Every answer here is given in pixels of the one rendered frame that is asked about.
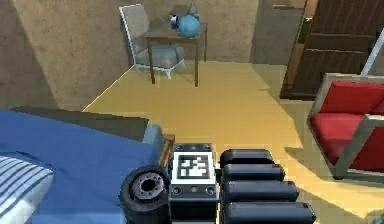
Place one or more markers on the white lamp pole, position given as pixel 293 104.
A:
pixel 372 55

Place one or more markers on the dark brown wooden door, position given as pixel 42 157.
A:
pixel 330 50

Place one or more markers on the striped white pillow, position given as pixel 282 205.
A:
pixel 20 186

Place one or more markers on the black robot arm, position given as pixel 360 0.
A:
pixel 253 186

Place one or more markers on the brown wooden table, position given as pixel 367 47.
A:
pixel 173 43

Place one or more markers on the red grey armchair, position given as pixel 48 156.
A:
pixel 350 126

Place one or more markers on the round blue vase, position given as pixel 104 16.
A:
pixel 189 25

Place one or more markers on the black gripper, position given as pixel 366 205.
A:
pixel 145 191

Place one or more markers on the blue bed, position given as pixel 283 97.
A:
pixel 80 160

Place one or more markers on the small grey alarm clock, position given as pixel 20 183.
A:
pixel 174 21

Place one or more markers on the grey white chair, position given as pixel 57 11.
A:
pixel 156 53

